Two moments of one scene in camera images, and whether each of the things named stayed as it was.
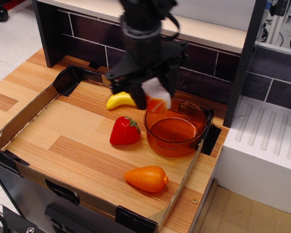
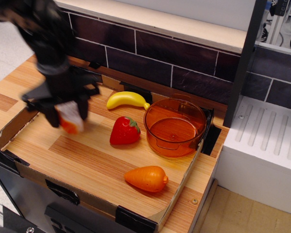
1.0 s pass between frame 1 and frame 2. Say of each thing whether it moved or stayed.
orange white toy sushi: moved
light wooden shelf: stayed
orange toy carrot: stayed
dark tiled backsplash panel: stayed
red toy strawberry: stayed
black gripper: moved
